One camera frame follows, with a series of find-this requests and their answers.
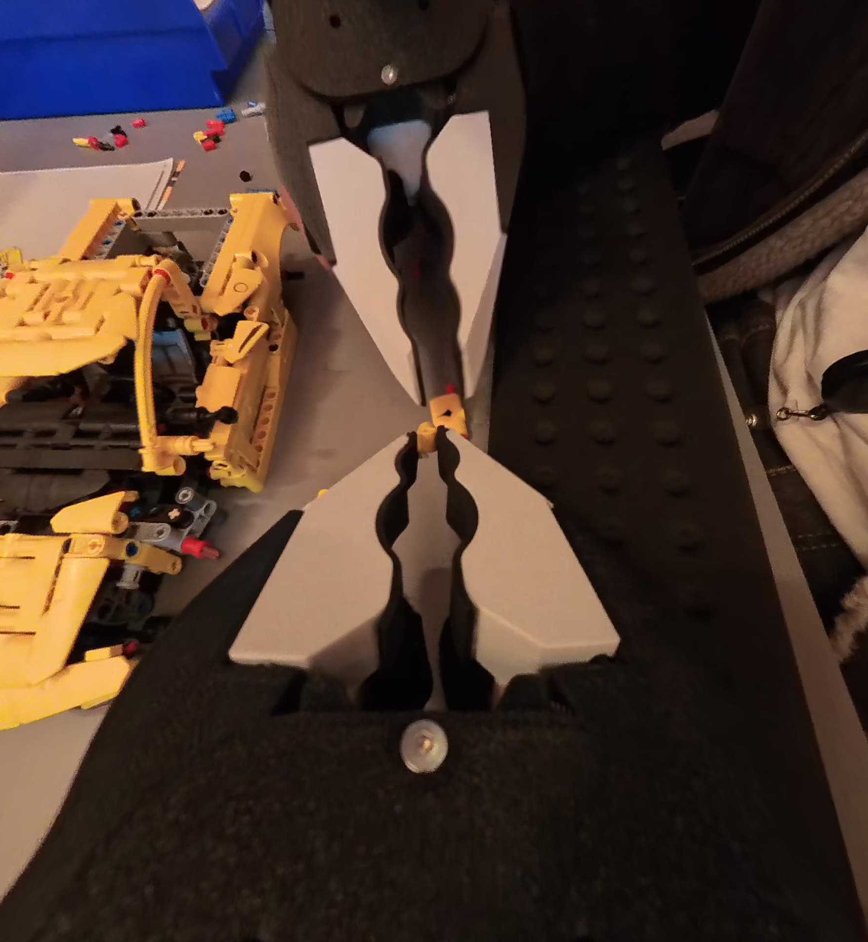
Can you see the grey desk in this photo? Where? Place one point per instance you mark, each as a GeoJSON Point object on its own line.
{"type": "Point", "coordinates": [331, 353]}

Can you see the yellow toy brick car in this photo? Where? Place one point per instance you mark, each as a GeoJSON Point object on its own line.
{"type": "Point", "coordinates": [250, 412]}

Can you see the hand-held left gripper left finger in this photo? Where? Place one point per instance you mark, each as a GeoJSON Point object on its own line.
{"type": "Point", "coordinates": [331, 581]}

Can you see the small yellow connector brick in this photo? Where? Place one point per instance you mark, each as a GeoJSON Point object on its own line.
{"type": "Point", "coordinates": [426, 438]}

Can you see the yellow connector with red axle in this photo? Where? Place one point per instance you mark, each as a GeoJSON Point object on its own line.
{"type": "Point", "coordinates": [448, 412]}

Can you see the brown fleece-lined jacket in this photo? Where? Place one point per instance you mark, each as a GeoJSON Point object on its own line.
{"type": "Point", "coordinates": [809, 110]}

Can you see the open instruction booklet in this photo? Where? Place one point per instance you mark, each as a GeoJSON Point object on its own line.
{"type": "Point", "coordinates": [58, 191]}

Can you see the black dotted mat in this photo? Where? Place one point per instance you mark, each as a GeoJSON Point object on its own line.
{"type": "Point", "coordinates": [610, 368]}

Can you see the blue plastic bin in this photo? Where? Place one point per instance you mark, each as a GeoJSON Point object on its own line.
{"type": "Point", "coordinates": [95, 59]}

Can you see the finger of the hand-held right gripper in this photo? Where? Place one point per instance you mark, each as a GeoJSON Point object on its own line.
{"type": "Point", "coordinates": [474, 206]}
{"type": "Point", "coordinates": [353, 221]}

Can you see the scattered small brick pins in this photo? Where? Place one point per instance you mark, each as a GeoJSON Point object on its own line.
{"type": "Point", "coordinates": [213, 132]}

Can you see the white hoodie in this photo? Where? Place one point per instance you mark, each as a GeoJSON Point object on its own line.
{"type": "Point", "coordinates": [846, 478]}

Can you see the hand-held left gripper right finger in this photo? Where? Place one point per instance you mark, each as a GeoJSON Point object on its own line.
{"type": "Point", "coordinates": [529, 581]}

